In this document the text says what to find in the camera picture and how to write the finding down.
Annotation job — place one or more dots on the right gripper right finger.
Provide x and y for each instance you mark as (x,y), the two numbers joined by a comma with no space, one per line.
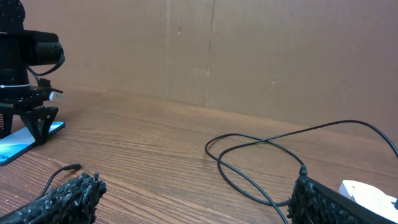
(314,203)

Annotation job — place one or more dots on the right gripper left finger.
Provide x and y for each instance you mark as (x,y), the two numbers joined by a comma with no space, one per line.
(72,202)

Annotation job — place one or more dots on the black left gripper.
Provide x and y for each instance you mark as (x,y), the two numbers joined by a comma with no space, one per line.
(27,101)

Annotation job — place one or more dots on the blue-screen Galaxy smartphone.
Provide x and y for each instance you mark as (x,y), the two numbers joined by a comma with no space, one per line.
(15,145)

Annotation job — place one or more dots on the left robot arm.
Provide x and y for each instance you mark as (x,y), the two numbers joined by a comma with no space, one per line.
(22,49)

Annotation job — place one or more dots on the white power strip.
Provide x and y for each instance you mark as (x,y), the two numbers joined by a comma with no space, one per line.
(371,198)

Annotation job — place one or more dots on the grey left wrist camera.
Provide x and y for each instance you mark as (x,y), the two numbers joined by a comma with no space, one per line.
(56,96)

